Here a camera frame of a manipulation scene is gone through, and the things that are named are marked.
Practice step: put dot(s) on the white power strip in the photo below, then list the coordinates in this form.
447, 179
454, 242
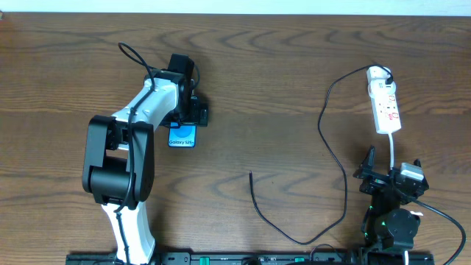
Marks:
385, 110

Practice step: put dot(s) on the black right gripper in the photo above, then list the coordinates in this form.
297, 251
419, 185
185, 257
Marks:
383, 178

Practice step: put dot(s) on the blue Galaxy smartphone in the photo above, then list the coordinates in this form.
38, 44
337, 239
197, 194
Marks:
182, 137

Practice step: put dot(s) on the white USB charger plug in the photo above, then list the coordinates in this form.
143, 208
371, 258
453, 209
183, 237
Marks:
378, 88

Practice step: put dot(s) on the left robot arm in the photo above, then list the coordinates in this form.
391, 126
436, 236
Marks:
119, 162

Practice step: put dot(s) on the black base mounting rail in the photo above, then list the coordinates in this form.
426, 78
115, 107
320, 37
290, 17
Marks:
185, 258

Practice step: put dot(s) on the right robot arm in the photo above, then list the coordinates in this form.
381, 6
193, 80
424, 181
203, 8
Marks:
389, 229

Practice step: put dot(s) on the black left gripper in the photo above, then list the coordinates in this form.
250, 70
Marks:
199, 115

